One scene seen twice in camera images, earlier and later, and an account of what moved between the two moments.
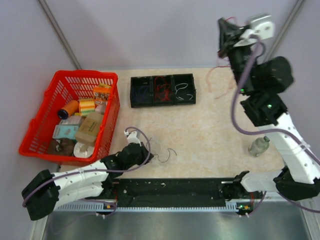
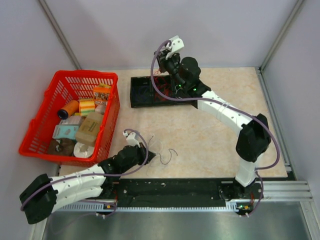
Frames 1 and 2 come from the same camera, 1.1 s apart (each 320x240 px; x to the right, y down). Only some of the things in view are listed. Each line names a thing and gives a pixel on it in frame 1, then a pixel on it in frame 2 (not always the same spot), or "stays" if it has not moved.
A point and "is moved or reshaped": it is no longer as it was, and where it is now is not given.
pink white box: (74, 120) stays
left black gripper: (145, 153) stays
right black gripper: (231, 34) → (162, 61)
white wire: (181, 99) is moved or reshaped
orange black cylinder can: (69, 109) stays
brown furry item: (61, 146) stays
